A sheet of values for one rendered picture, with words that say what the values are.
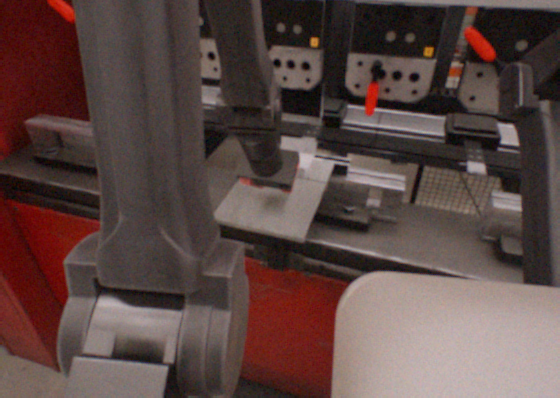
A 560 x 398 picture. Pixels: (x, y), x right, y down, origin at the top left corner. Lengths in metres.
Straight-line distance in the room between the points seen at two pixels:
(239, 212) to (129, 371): 0.52
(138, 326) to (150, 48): 0.16
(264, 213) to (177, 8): 0.57
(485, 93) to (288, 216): 0.40
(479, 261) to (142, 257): 0.77
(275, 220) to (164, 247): 0.51
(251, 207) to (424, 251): 0.38
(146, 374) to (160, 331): 0.02
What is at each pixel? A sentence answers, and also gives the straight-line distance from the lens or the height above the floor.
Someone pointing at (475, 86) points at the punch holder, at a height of 1.22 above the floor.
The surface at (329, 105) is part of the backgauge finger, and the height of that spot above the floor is 1.03.
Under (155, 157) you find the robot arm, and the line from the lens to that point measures 0.20.
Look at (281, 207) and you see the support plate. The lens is 0.75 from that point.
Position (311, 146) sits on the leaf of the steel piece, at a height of 1.02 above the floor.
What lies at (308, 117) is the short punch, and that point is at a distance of 0.87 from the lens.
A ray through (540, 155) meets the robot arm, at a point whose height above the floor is 1.22.
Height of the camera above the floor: 1.46
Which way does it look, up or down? 35 degrees down
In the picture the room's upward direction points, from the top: straight up
